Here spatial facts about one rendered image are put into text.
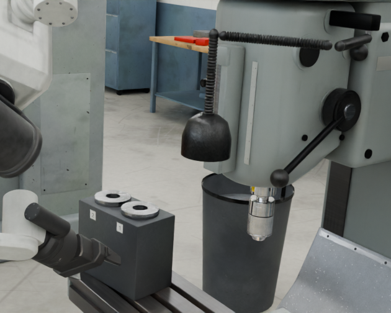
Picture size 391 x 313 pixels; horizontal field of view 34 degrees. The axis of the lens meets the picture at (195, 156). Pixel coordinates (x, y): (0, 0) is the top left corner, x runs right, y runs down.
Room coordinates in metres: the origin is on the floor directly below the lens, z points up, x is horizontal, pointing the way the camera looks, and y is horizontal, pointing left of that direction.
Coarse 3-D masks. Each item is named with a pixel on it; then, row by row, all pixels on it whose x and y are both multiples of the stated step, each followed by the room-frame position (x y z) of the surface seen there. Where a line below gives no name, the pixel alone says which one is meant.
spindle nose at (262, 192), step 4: (256, 188) 1.09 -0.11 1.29; (260, 188) 1.09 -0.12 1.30; (264, 188) 1.09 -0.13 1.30; (268, 188) 1.09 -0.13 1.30; (272, 188) 1.09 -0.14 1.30; (276, 188) 1.11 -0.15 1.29; (252, 192) 1.10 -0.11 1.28; (256, 192) 1.09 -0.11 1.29; (260, 192) 1.09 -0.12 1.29; (264, 192) 1.09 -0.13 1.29; (268, 192) 1.09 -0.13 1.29; (272, 192) 1.10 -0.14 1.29; (264, 196) 1.09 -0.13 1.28; (268, 196) 1.09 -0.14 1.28
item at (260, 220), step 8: (256, 208) 1.09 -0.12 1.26; (264, 208) 1.09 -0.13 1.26; (272, 208) 1.10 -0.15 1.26; (248, 216) 1.11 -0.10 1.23; (256, 216) 1.09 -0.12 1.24; (264, 216) 1.09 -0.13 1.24; (272, 216) 1.10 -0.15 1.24; (248, 224) 1.11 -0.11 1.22; (256, 224) 1.09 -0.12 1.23; (264, 224) 1.09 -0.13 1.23; (248, 232) 1.10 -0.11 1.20; (256, 232) 1.09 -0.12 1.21; (264, 232) 1.09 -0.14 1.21
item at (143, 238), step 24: (120, 192) 1.51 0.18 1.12; (96, 216) 1.43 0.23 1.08; (120, 216) 1.39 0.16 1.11; (144, 216) 1.37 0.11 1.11; (168, 216) 1.40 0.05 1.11; (120, 240) 1.37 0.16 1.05; (144, 240) 1.35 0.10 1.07; (168, 240) 1.40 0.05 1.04; (144, 264) 1.35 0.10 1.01; (168, 264) 1.41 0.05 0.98; (120, 288) 1.36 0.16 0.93; (144, 288) 1.35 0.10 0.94
